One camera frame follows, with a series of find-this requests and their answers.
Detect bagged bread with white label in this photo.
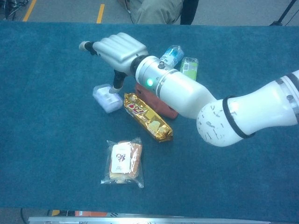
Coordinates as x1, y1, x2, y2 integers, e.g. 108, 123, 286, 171
100, 137, 145, 189

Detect green-label clear water bottle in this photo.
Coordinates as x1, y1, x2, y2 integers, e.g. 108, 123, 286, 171
179, 56, 199, 81

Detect clear plastic box purple label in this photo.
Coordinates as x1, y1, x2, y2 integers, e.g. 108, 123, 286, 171
93, 83, 124, 114

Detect bystander's dark-sleeved arm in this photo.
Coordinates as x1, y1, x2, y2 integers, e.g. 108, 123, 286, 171
179, 0, 199, 26

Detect orange base part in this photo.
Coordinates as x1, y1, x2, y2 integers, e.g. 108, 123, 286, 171
48, 209, 108, 217

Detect aluminium rail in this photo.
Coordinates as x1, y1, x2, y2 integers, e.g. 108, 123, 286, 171
28, 216, 271, 224

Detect gold foil biscuit packet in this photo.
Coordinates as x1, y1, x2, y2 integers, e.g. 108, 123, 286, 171
123, 92, 173, 143

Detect black tripod stand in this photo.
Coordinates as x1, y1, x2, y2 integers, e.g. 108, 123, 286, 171
270, 0, 299, 26

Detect bystander's khaki trousers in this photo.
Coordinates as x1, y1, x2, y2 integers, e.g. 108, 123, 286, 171
129, 0, 184, 25

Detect tangle of floor cables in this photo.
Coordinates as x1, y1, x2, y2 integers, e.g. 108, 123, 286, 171
0, 0, 28, 21

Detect teal table carpet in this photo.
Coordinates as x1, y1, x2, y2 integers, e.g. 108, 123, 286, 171
0, 21, 299, 222

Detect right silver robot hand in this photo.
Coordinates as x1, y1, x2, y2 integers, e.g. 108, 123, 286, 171
78, 32, 150, 94

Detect brown cloth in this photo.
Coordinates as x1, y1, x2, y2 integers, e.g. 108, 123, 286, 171
134, 83, 179, 119

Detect blue-label clear water bottle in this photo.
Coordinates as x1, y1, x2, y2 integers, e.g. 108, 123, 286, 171
161, 45, 185, 67

